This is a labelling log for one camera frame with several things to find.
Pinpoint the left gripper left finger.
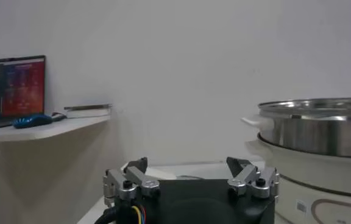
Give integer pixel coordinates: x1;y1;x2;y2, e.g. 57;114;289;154
102;156;161;208

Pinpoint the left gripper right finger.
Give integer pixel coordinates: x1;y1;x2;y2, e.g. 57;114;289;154
226;156;280;200

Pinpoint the stainless steel steamer basket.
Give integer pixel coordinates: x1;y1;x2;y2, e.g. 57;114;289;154
241;97;351;159

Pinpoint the white electric cooker base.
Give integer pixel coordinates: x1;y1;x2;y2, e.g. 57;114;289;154
245;138;351;224

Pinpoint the black flat box device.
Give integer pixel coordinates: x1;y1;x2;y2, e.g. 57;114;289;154
64;103;113;111

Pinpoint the white side table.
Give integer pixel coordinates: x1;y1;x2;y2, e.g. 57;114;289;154
0;113;117;224

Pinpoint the blue computer mouse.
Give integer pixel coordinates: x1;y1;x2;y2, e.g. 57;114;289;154
12;114;54;129

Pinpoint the black laptop with red screen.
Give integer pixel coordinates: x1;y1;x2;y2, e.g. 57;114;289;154
0;55;46;131

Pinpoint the left gripper cable bundle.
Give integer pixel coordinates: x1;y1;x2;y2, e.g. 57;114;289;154
94;203;147;224

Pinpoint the black cable with adapter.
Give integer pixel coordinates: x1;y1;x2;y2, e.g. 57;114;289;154
51;111;68;122

